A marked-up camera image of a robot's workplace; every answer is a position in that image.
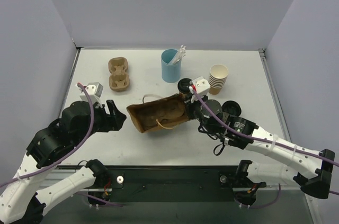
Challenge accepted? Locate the light blue cylindrical container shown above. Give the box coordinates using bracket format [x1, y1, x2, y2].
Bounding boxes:
[161, 49, 181, 83]

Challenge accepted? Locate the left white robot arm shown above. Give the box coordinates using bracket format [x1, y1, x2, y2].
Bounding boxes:
[1, 100, 127, 223]

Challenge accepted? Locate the black plastic cup lid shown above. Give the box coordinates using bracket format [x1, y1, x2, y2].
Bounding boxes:
[177, 78, 192, 94]

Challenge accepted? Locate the brown paper bag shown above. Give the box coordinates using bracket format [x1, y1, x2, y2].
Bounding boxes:
[127, 93, 190, 133]

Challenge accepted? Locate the stack of black cup lids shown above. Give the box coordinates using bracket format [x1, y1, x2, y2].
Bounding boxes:
[221, 100, 242, 117]

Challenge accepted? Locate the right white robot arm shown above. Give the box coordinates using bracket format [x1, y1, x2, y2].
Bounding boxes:
[184, 93, 336, 199]

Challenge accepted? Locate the stack of brown paper cups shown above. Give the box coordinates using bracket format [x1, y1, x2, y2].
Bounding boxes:
[208, 64, 229, 95]

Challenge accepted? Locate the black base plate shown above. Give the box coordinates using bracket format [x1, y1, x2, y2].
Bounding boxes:
[89, 165, 266, 204]

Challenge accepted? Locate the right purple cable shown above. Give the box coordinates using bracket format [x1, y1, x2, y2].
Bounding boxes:
[192, 88, 339, 210]

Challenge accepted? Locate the stack of pulp cup carriers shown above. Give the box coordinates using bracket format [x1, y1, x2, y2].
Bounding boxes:
[108, 57, 130, 92]

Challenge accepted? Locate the pulp cup carrier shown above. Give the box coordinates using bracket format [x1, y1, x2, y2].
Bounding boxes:
[140, 102, 184, 130]

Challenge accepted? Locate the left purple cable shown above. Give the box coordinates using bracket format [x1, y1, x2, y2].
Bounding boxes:
[0, 85, 124, 208]

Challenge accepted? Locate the purple cable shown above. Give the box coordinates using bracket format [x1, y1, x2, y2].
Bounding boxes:
[192, 88, 339, 210]
[0, 85, 124, 208]

